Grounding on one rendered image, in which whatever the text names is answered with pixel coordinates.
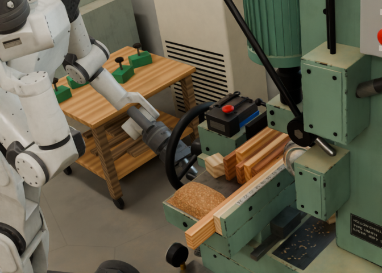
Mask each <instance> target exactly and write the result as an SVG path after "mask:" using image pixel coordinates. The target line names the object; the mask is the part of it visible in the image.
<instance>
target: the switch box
mask: <svg viewBox="0 0 382 273"><path fill-rule="evenodd" d="M380 9H382V0H360V53H363V54H367V55H372V56H377V57H382V51H379V46H382V45H381V44H380V43H379V41H378V39H377V33H378V32H379V31H380V30H381V29H382V15H380Z"/></svg>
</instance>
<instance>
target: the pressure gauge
mask: <svg viewBox="0 0 382 273"><path fill-rule="evenodd" d="M188 254H189V251H188V248H187V247H185V246H184V245H182V244H181V243H180V242H175V243H173V244H171V245H170V246H169V247H168V249H167V252H166V253H165V260H166V262H167V263H169V264H171V265H172V266H173V267H180V269H181V270H185V269H186V265H185V262H186V260H187V258H188Z"/></svg>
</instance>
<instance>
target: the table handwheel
mask: <svg viewBox="0 0 382 273"><path fill-rule="evenodd" d="M214 103H215V102H212V101H209V102H203V103H201V104H198V105H196V106H194V107H193V108H191V109H190V110H188V111H187V112H186V113H185V114H184V115H183V116H182V117H181V119H180V120H179V121H178V123H177V124H176V126H175V127H174V129H173V131H172V133H171V135H170V137H169V141H168V144H167V148H166V152H165V171H166V174H167V178H168V180H169V182H170V184H171V185H172V187H174V189H175V190H178V189H180V188H181V187H182V186H184V185H185V184H183V183H182V182H181V181H180V180H181V179H182V178H183V177H184V175H185V174H186V173H187V171H188V170H189V169H190V168H191V166H192V165H193V164H194V163H195V162H196V161H197V156H198V155H200V154H202V150H201V144H200V137H199V138H197V139H195V140H194V141H193V143H192V145H191V148H190V151H191V154H192V155H193V156H192V158H191V159H190V160H189V161H188V163H187V164H186V166H185V167H184V168H183V169H182V170H181V171H180V173H179V174H178V175H177V174H176V170H175V154H176V148H177V145H178V142H179V140H180V138H181V136H182V134H183V132H184V130H185V129H186V127H187V126H188V124H190V122H191V121H192V120H193V119H195V117H197V116H198V115H199V124H200V123H202V122H203V121H205V112H206V111H208V110H209V106H211V105H212V104H214Z"/></svg>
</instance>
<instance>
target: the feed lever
mask: <svg viewBox="0 0 382 273"><path fill-rule="evenodd" d="M224 2H225V4H226V5H227V7H228V8H229V10H230V11H231V13H232V15H233V16H234V18H235V20H236V21H237V23H238V25H239V26H240V28H241V29H242V31H243V33H244V34H245V36H246V38H247V39H248V41H249V42H250V44H251V46H252V47H253V49H254V51H255V52H256V54H257V56H258V57H259V59H260V61H261V62H262V64H263V65H264V67H265V69H266V70H267V72H268V74H269V75H270V77H271V79H272V80H273V82H274V83H275V85H276V87H277V88H278V90H279V92H280V93H281V95H282V97H283V98H284V100H285V102H286V103H287V105H288V106H289V108H290V109H291V111H292V113H293V115H294V116H295V118H293V119H292V120H291V121H290V122H289V123H288V125H287V132H288V135H289V137H290V139H291V140H292V141H293V142H294V143H295V144H297V145H299V146H301V147H307V146H309V145H311V144H312V143H313V142H315V143H316V144H318V145H319V146H320V148H321V149H323V150H324V152H325V153H327V154H328V155H329V156H335V155H336V154H337V152H336V151H335V150H334V149H333V148H332V147H331V146H330V145H329V144H328V143H327V142H326V141H325V140H324V139H323V138H322V137H320V136H317V135H314V134H311V133H308V132H306V131H304V117H303V112H302V113H301V112H300V111H299V109H298V107H297V105H296V104H295V103H294V101H293V99H292V97H291V96H290V94H289V93H288V91H287V89H286V87H285V86H284V84H283V83H282V81H281V80H280V78H279V76H278V75H277V73H276V71H275V70H274V68H273V66H272V65H271V63H270V62H269V60H268V58H267V57H266V55H265V53H264V52H263V50H262V48H261V46H260V45H259V43H258V42H257V40H256V39H255V37H254V35H253V34H252V32H251V30H250V29H249V27H248V25H247V24H246V22H245V21H244V19H243V17H242V16H241V14H240V12H239V11H238V9H237V8H236V6H235V4H234V3H233V1H232V0H224Z"/></svg>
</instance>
